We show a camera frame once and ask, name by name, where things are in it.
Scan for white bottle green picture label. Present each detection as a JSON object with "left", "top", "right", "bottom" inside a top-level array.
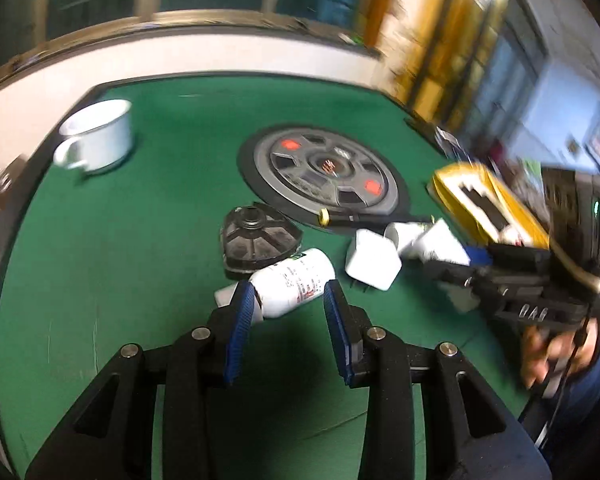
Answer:
[{"left": 414, "top": 216, "right": 481, "bottom": 313}]

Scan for large white bottle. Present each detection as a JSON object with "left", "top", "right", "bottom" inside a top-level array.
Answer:
[{"left": 213, "top": 247, "right": 337, "bottom": 323}]

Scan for person right hand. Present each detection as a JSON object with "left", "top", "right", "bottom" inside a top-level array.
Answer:
[{"left": 520, "top": 320, "right": 598, "bottom": 389}]

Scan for black ribbed plastic cap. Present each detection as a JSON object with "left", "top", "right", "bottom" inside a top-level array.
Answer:
[{"left": 220, "top": 202, "right": 303, "bottom": 275}]

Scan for yellow cardboard box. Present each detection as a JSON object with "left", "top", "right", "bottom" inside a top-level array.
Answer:
[{"left": 427, "top": 161, "right": 600, "bottom": 291}]

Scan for white square box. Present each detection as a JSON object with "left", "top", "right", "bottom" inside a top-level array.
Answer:
[{"left": 344, "top": 229, "right": 402, "bottom": 292}]

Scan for black pen gold ends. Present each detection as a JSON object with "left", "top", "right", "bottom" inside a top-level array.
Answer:
[{"left": 317, "top": 208, "right": 434, "bottom": 229}]

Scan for table corner tray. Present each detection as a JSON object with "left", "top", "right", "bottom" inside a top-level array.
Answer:
[{"left": 434, "top": 127, "right": 476, "bottom": 164}]

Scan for white enamel mug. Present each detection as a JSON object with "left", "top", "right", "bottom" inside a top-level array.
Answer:
[{"left": 53, "top": 99, "right": 134, "bottom": 174}]

